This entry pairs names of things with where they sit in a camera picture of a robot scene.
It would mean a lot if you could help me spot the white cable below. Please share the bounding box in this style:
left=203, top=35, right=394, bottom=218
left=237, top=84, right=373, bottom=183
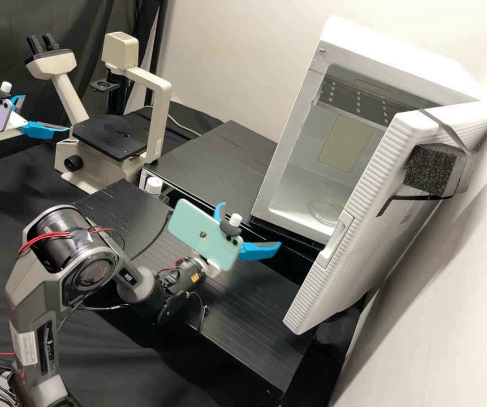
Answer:
left=169, top=118, right=201, bottom=133

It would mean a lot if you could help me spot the right wrist camera phone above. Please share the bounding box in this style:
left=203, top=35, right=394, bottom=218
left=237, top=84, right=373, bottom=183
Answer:
left=170, top=197, right=245, bottom=273

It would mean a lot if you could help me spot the white incubator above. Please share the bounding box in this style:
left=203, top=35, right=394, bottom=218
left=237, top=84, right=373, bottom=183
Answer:
left=249, top=15, right=487, bottom=407

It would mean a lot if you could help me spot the cream microscope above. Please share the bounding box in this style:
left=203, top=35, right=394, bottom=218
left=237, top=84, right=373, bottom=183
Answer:
left=24, top=32, right=173, bottom=195

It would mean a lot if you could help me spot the petri dish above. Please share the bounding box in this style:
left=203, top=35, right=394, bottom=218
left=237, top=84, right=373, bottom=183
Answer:
left=309, top=200, right=341, bottom=226

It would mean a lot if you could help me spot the incubator door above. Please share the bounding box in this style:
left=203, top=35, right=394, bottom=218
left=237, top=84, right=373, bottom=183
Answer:
left=282, top=101, right=487, bottom=336

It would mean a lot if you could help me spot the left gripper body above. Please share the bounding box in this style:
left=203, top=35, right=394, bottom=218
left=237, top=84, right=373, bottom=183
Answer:
left=0, top=111, right=28, bottom=143

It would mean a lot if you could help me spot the white-capped bottle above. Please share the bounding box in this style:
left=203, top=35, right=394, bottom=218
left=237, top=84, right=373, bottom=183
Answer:
left=144, top=177, right=170, bottom=207

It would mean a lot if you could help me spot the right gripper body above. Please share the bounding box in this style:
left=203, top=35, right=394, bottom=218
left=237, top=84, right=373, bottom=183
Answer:
left=201, top=254, right=223, bottom=279

